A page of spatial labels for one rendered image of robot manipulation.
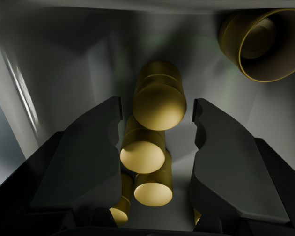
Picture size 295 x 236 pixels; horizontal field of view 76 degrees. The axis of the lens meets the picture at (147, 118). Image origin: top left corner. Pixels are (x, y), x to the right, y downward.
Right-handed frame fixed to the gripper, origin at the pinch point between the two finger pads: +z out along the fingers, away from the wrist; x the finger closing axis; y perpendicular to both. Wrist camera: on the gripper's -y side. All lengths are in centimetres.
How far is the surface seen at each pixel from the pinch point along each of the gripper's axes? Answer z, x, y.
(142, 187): -1.1, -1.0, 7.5
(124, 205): -0.4, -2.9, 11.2
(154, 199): -1.1, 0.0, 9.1
